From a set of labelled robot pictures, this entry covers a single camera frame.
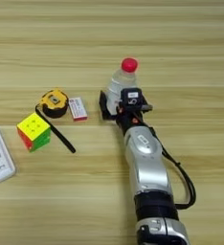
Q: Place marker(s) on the white rectangular device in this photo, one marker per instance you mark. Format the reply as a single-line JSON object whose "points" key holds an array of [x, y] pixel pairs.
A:
{"points": [[0, 156]]}

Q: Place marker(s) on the clear water bottle red cap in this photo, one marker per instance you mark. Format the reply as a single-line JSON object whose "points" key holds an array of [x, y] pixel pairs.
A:
{"points": [[123, 79]]}

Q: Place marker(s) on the yellow green puzzle cube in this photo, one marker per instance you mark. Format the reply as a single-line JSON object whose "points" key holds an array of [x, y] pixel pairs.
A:
{"points": [[34, 130]]}

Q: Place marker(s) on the red white eraser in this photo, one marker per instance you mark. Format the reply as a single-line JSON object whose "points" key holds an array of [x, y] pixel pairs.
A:
{"points": [[78, 109]]}

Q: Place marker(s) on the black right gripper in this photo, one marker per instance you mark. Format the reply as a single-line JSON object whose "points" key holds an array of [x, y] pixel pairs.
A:
{"points": [[131, 119]]}

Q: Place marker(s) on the yellow black tape measure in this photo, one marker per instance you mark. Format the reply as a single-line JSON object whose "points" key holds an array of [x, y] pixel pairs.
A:
{"points": [[54, 102]]}

